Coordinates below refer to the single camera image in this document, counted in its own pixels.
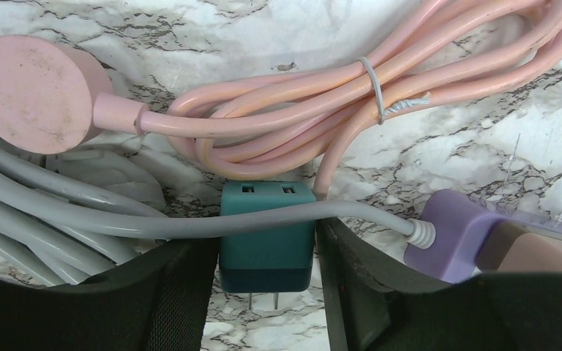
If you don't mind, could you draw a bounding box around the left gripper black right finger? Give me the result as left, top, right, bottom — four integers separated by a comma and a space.
316, 218, 562, 350

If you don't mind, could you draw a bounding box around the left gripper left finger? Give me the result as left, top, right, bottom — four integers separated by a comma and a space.
0, 238, 219, 350

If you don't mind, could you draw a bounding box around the teal plug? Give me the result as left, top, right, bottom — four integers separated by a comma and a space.
219, 181, 316, 302

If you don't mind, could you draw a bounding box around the pink dual USB charger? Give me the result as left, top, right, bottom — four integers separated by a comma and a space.
475, 221, 562, 273

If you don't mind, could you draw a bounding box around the purple power strip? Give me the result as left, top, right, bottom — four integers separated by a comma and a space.
403, 189, 562, 283

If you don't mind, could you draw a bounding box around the grey coiled cable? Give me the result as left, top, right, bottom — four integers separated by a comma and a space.
0, 121, 437, 287

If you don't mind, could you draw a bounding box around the salmon coiled cable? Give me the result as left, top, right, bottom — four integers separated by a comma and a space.
0, 0, 562, 200

